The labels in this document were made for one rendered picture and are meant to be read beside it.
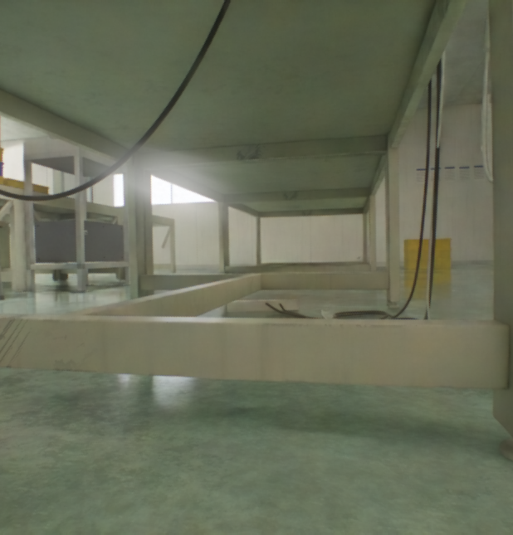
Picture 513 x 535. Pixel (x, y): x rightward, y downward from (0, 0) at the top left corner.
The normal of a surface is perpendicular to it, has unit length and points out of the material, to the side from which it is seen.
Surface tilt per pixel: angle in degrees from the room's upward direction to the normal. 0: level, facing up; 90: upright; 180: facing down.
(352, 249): 90
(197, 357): 90
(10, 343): 90
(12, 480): 0
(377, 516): 0
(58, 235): 90
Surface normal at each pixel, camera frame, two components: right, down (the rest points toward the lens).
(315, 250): -0.21, 0.03
